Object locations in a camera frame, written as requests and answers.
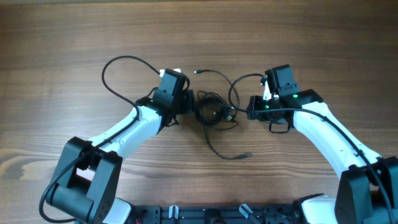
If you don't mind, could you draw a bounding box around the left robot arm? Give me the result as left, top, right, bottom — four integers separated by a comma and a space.
39, 68, 193, 223

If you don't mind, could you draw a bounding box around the black aluminium base frame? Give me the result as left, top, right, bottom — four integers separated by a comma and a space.
126, 203, 308, 224

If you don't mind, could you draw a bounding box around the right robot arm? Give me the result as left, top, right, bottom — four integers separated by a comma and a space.
246, 65, 397, 223

